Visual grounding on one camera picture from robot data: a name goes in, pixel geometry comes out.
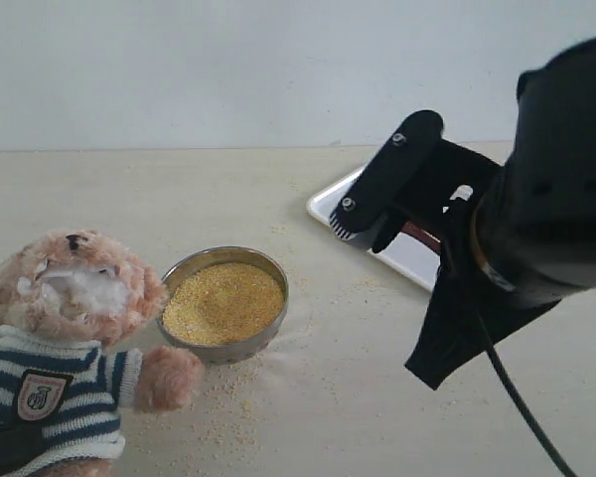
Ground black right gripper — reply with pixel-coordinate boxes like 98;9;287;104
404;200;558;391

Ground dark red wooden spoon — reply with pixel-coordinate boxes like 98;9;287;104
400;221;441;253

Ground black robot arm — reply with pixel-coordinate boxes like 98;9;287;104
405;38;596;389

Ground teddy bear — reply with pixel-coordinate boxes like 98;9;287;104
0;230;204;476

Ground white plastic tray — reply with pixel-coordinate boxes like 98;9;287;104
306;166;439;292

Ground steel bowl of millet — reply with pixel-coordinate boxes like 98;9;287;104
157;246;289;365

